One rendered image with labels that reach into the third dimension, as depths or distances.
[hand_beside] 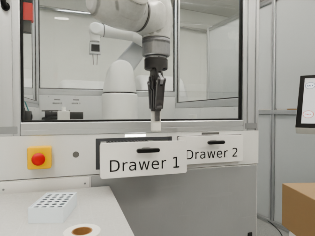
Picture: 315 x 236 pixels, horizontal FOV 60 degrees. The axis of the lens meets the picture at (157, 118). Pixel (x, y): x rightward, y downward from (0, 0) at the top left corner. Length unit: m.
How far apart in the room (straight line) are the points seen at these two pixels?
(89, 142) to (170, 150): 0.29
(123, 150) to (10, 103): 0.41
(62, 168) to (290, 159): 1.99
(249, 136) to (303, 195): 0.63
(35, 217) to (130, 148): 0.33
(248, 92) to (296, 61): 1.35
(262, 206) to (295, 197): 2.22
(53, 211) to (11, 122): 0.40
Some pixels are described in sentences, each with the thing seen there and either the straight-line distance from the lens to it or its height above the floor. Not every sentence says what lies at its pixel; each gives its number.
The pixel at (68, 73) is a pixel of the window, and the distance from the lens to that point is 1.03.
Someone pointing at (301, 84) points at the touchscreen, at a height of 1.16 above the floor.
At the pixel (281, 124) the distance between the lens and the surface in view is 2.61.
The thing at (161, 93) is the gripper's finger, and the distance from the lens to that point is 0.84.
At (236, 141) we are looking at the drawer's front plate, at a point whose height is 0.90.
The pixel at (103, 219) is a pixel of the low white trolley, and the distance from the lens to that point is 0.73.
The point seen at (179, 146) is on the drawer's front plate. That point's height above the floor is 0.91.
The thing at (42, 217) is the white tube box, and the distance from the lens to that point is 0.74.
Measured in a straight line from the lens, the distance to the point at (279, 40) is 2.70.
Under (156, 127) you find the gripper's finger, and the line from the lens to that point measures 0.87.
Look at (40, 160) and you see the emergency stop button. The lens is 0.95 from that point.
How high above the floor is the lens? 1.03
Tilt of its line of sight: 1 degrees down
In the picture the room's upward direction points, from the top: straight up
